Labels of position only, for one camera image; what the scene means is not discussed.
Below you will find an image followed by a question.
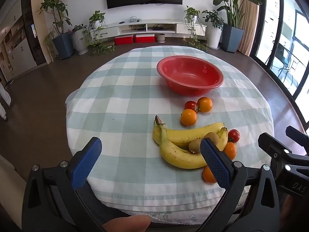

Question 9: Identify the white wall cabinet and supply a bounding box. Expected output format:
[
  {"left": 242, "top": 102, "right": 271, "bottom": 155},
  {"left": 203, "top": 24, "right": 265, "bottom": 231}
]
[{"left": 0, "top": 3, "right": 38, "bottom": 83}]

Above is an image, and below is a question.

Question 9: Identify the plant in tall white pot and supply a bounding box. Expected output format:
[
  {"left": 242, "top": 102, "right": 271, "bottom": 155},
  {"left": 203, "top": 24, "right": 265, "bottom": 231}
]
[{"left": 202, "top": 10, "right": 224, "bottom": 50}]

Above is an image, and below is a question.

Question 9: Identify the plant in ribbed white pot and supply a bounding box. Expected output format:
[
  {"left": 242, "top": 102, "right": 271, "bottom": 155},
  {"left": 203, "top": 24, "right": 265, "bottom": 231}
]
[{"left": 71, "top": 24, "right": 89, "bottom": 55}]

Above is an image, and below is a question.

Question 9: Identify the hanging vine plant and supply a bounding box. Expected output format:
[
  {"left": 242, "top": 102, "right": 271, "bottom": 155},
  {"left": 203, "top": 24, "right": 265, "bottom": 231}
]
[{"left": 183, "top": 5, "right": 209, "bottom": 52}]

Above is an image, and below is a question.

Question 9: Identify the orange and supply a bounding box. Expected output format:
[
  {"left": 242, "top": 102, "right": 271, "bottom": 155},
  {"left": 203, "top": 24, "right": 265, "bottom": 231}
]
[
  {"left": 223, "top": 142, "right": 237, "bottom": 160},
  {"left": 181, "top": 109, "right": 198, "bottom": 126},
  {"left": 202, "top": 165, "right": 218, "bottom": 183},
  {"left": 197, "top": 97, "right": 213, "bottom": 113}
]

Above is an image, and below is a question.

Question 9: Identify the red tomato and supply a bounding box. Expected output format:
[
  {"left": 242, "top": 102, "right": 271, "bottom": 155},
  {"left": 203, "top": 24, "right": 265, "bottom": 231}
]
[
  {"left": 185, "top": 101, "right": 199, "bottom": 113},
  {"left": 227, "top": 129, "right": 241, "bottom": 143}
]

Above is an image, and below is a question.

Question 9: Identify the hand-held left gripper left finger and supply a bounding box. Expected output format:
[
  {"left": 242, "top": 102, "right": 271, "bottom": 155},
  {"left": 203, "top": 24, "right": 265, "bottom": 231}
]
[{"left": 21, "top": 137, "right": 108, "bottom": 232}]

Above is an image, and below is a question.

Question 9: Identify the beige curtain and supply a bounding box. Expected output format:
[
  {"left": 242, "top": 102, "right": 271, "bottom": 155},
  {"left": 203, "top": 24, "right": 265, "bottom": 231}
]
[{"left": 238, "top": 0, "right": 260, "bottom": 57}]

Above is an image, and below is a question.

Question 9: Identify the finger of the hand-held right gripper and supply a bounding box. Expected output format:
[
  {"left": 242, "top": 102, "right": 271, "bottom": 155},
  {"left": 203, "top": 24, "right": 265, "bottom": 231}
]
[
  {"left": 285, "top": 126, "right": 309, "bottom": 148},
  {"left": 258, "top": 132, "right": 309, "bottom": 174}
]

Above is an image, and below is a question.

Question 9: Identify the white television cabinet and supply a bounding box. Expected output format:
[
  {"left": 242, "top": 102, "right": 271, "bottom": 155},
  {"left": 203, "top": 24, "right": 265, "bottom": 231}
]
[{"left": 90, "top": 19, "right": 207, "bottom": 43}]

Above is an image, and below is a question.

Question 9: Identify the trailing pothos plant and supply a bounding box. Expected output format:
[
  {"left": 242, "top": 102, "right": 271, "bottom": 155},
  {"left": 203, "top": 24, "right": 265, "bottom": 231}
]
[{"left": 84, "top": 10, "right": 116, "bottom": 56}]

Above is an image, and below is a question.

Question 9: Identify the beige cushion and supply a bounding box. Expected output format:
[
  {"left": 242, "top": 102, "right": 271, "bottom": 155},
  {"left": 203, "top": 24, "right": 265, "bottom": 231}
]
[{"left": 0, "top": 153, "right": 27, "bottom": 191}]

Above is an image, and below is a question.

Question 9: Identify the red storage box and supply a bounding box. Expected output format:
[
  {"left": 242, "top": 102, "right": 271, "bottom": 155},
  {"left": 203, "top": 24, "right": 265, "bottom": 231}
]
[
  {"left": 114, "top": 36, "right": 134, "bottom": 45},
  {"left": 135, "top": 34, "right": 155, "bottom": 43}
]

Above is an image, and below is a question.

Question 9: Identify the brown kiwi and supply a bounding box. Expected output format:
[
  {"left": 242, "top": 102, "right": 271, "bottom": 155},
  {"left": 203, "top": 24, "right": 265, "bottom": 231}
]
[
  {"left": 188, "top": 139, "right": 203, "bottom": 154},
  {"left": 203, "top": 132, "right": 219, "bottom": 148}
]

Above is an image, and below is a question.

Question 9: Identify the person's left hand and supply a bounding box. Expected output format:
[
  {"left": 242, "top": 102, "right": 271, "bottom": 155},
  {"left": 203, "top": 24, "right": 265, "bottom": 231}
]
[{"left": 101, "top": 215, "right": 151, "bottom": 232}]

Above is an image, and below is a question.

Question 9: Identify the outdoor metal chair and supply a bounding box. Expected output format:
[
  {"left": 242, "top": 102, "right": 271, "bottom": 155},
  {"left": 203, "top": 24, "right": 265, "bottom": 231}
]
[{"left": 272, "top": 40, "right": 294, "bottom": 78}]

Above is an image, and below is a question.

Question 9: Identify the dark glass cabinet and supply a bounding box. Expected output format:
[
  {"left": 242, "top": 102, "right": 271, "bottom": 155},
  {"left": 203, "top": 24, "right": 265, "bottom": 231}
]
[{"left": 21, "top": 0, "right": 47, "bottom": 65}]

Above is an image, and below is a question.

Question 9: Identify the leafy tree in blue pot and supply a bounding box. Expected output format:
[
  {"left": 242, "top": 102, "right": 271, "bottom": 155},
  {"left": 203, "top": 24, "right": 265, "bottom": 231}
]
[{"left": 36, "top": 0, "right": 75, "bottom": 60}]

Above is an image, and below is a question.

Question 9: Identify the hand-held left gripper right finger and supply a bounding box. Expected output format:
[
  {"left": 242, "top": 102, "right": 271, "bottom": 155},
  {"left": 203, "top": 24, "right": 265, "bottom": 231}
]
[{"left": 195, "top": 138, "right": 281, "bottom": 232}]

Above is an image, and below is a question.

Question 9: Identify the broad-leaf plant in blue pot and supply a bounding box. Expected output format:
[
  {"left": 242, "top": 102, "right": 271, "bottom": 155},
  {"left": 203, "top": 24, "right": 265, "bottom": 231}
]
[{"left": 205, "top": 0, "right": 262, "bottom": 54}]

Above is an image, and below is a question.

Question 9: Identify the green white checked tablecloth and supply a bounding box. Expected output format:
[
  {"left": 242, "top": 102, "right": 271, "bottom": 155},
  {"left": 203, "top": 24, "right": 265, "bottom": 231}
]
[{"left": 65, "top": 45, "right": 274, "bottom": 225}]

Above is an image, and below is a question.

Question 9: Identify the red plastic colander bowl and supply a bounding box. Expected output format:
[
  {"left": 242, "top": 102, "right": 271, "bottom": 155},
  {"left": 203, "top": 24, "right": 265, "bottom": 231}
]
[{"left": 156, "top": 55, "right": 224, "bottom": 96}]

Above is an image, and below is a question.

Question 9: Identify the black framed sliding glass door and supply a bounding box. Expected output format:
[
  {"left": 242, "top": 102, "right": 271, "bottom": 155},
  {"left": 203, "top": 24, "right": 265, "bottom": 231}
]
[{"left": 251, "top": 0, "right": 309, "bottom": 124}]

